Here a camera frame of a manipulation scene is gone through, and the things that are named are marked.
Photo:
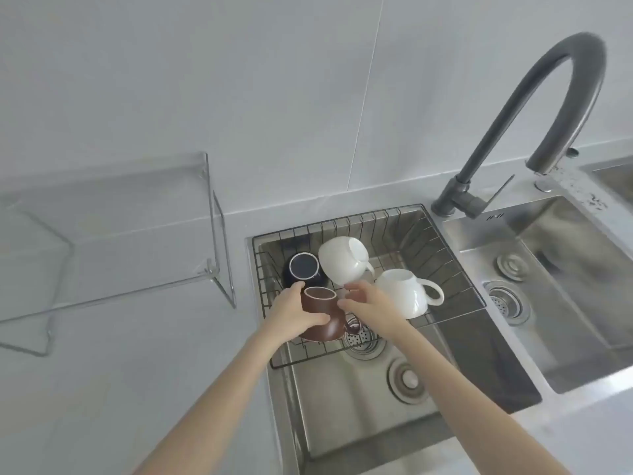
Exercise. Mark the person's right hand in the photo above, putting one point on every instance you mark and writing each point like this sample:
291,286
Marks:
378,311

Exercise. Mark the person's left hand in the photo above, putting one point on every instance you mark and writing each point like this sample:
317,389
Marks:
289,314

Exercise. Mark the person's right thumb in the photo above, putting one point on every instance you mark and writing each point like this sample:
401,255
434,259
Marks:
348,305

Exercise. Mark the person's left thumb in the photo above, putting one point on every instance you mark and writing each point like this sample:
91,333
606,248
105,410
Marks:
316,320

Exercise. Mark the brown ceramic cup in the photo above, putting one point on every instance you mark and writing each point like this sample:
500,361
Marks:
322,333

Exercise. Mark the person's left forearm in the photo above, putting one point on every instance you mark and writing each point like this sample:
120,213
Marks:
212,405

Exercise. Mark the person's right forearm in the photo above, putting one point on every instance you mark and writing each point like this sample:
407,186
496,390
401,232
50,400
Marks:
460,405

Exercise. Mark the tilted white ceramic cup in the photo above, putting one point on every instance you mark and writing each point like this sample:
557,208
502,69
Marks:
336,262

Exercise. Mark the steel drain strainer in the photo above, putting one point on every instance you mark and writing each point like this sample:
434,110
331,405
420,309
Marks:
367,347
507,302

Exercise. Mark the dark navy ceramic cup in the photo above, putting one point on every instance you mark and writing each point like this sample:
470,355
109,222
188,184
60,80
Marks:
302,266

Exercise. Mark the round steel overflow cap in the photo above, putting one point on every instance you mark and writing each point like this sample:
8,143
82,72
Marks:
513,268
409,381

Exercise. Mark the steel sink basin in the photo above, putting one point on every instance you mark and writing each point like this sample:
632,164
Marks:
356,420
573,291
615,180

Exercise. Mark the clear acrylic shelf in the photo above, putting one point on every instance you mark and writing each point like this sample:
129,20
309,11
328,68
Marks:
148,185

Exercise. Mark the round steel sink button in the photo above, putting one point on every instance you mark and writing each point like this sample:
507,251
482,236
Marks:
545,184

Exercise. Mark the small grey knob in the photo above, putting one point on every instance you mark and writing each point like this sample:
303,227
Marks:
572,152

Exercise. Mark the dark grey arched faucet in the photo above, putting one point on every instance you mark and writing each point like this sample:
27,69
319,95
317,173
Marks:
584,54

